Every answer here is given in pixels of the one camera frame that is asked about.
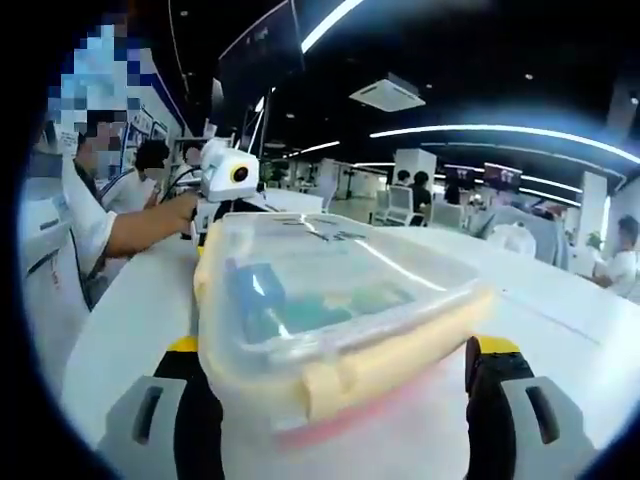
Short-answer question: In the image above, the person's left hand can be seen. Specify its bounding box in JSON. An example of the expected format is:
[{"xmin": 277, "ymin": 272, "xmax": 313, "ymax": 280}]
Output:
[{"xmin": 171, "ymin": 192, "xmax": 202, "ymax": 236}]

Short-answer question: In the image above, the ceiling air conditioner vent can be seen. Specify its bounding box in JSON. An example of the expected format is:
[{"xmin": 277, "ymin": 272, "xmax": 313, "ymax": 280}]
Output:
[{"xmin": 348, "ymin": 72, "xmax": 428, "ymax": 112}]

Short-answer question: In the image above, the grey jacket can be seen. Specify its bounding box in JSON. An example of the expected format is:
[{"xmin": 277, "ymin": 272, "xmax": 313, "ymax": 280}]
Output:
[{"xmin": 478, "ymin": 203, "xmax": 572, "ymax": 272}]

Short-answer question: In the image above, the white backpack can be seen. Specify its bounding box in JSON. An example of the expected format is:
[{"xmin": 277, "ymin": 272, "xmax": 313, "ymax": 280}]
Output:
[{"xmin": 491, "ymin": 221, "xmax": 540, "ymax": 260}]

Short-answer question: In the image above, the small blue white medicine box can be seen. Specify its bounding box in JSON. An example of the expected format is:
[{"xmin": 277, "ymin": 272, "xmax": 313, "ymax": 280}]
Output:
[{"xmin": 224, "ymin": 256, "xmax": 290, "ymax": 347}]

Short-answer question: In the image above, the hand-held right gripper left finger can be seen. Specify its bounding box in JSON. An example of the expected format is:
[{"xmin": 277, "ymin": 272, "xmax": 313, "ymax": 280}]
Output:
[{"xmin": 96, "ymin": 335, "xmax": 225, "ymax": 480}]

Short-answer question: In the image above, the white pillar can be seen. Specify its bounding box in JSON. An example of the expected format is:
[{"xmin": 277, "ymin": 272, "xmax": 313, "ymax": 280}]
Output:
[{"xmin": 392, "ymin": 148, "xmax": 438, "ymax": 192}]

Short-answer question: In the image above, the metal shelf rack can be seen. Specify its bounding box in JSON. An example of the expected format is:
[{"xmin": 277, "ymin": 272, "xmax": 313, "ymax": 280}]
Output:
[{"xmin": 172, "ymin": 133, "xmax": 221, "ymax": 167}]

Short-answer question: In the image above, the desktop monitor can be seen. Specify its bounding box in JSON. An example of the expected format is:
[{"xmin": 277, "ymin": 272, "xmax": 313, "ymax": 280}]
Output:
[{"xmin": 242, "ymin": 97, "xmax": 267, "ymax": 152}]

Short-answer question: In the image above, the black hanging screen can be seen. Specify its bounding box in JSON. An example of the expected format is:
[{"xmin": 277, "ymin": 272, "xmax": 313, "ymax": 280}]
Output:
[{"xmin": 216, "ymin": 0, "xmax": 307, "ymax": 104}]

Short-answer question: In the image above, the white counter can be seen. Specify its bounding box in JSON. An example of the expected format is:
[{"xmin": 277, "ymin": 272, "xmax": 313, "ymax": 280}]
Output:
[{"xmin": 258, "ymin": 187, "xmax": 327, "ymax": 216}]

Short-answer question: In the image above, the bright ceiling light bar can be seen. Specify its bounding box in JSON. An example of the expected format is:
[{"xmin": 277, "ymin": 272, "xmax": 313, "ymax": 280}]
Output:
[{"xmin": 299, "ymin": 0, "xmax": 367, "ymax": 55}]

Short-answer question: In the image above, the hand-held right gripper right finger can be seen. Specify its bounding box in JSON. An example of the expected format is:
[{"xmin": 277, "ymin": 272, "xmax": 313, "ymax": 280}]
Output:
[{"xmin": 463, "ymin": 335, "xmax": 600, "ymax": 480}]

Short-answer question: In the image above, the thin ceiling light bar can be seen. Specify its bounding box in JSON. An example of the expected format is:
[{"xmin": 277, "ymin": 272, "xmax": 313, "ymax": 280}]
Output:
[{"xmin": 369, "ymin": 123, "xmax": 640, "ymax": 165}]

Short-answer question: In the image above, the white office chair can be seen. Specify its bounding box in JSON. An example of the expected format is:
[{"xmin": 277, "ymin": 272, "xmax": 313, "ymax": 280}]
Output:
[
  {"xmin": 431, "ymin": 201, "xmax": 467, "ymax": 230},
  {"xmin": 386, "ymin": 184, "xmax": 417, "ymax": 227}
]

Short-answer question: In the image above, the clear plastic storage tray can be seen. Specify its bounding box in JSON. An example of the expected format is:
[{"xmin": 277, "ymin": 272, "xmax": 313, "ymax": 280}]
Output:
[{"xmin": 192, "ymin": 212, "xmax": 497, "ymax": 480}]

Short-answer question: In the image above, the red wall screen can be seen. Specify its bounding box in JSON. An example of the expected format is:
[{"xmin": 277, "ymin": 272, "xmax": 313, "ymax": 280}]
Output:
[{"xmin": 482, "ymin": 161, "xmax": 525, "ymax": 190}]

